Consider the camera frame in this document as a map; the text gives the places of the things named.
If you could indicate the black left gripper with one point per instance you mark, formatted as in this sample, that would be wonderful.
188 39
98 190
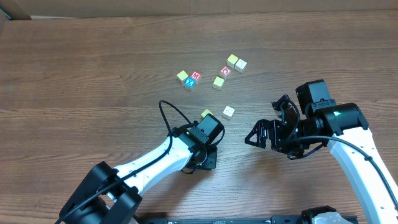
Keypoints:
210 160

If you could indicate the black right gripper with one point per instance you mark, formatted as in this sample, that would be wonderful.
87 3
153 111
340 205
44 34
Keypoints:
274 137

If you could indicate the white number six block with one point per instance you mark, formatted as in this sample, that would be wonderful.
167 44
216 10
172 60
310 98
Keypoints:
228 112

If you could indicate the yellow wooden block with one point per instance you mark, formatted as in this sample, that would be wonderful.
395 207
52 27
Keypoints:
182 76
205 113

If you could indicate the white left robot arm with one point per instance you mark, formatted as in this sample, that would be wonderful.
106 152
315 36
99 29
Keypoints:
112 195

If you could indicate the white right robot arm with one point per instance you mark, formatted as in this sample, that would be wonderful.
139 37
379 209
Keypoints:
318 121

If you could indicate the yellow top turtle block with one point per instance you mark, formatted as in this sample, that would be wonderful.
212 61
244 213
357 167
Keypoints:
218 83

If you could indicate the plain white far block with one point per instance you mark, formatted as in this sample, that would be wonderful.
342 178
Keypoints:
240 65

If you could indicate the red C wooden block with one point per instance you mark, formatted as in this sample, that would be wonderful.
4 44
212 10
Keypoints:
225 72

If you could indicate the yellow top far block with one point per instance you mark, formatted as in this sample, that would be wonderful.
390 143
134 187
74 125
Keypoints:
231 60

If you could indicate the blue X wooden block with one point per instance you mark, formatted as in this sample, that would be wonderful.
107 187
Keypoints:
189 83

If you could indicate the red M wooden block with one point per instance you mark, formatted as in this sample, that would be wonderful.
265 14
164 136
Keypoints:
196 76

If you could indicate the yellow top wooden block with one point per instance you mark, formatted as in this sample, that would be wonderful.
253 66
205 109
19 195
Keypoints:
182 76

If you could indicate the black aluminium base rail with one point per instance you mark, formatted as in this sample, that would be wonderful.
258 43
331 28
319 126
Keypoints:
323 214

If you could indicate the cardboard back wall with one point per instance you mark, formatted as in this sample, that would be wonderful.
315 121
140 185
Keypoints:
25 9

